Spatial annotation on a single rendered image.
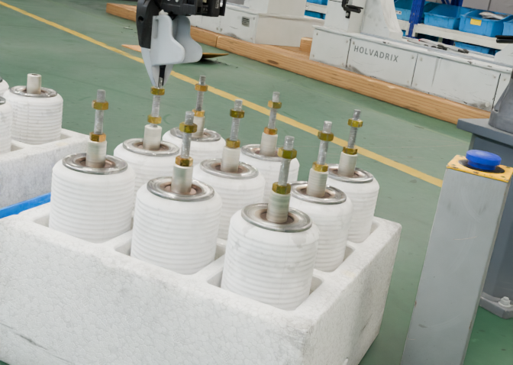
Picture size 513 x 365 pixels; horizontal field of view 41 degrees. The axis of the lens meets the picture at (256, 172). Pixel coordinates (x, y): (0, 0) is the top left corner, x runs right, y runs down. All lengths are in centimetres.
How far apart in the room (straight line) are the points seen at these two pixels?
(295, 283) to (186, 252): 12
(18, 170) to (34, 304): 31
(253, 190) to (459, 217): 25
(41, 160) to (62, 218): 32
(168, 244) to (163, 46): 26
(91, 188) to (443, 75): 253
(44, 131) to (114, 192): 39
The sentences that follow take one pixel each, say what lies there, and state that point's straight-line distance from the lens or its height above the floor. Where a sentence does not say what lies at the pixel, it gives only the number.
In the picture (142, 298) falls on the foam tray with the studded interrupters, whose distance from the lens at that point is 74.
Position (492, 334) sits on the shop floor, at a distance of 118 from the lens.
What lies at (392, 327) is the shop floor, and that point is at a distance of 111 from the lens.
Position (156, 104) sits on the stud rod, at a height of 31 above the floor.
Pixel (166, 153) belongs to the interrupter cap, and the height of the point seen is 25.
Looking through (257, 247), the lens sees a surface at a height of 23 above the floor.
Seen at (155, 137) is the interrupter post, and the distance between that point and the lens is 91.
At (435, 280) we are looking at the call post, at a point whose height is 17.
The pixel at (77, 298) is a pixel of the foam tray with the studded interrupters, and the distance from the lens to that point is 80.
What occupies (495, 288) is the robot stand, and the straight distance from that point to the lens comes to 126.
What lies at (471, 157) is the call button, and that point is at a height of 33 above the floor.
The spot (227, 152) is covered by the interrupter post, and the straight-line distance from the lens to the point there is 85.
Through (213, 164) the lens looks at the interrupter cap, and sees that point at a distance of 88.
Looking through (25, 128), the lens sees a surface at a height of 20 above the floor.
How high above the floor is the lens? 49
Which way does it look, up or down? 16 degrees down
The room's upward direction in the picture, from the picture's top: 9 degrees clockwise
